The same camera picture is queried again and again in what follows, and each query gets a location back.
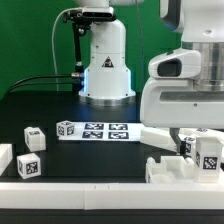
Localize small white tagged cube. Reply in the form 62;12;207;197
56;120;75;136

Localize black cables at base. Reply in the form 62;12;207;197
6;73;84;96

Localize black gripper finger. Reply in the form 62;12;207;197
169;128;186;155

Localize long white chair back post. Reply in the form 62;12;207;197
139;125;224;164

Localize white sheet with tags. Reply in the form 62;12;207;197
59;122;143;142

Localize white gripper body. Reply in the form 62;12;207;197
140;78;224;129

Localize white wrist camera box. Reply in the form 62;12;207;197
148;48;201;79

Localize white tagged cube front left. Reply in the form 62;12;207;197
17;153;41;179

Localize white chair seat piece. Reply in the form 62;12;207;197
144;155;214;184

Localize white U-shaped boundary frame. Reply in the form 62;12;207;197
0;143;224;211

